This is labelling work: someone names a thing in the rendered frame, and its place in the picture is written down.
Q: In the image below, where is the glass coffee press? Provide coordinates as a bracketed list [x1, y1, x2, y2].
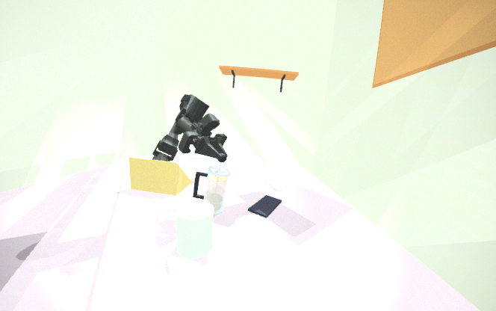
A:
[192, 153, 231, 215]

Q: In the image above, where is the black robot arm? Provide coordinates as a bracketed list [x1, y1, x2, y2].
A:
[152, 93, 220, 162]

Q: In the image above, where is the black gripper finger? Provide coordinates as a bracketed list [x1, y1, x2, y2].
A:
[194, 136, 221, 159]
[212, 137, 228, 157]

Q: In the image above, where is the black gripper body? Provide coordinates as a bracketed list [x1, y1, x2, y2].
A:
[179, 123, 227, 154]

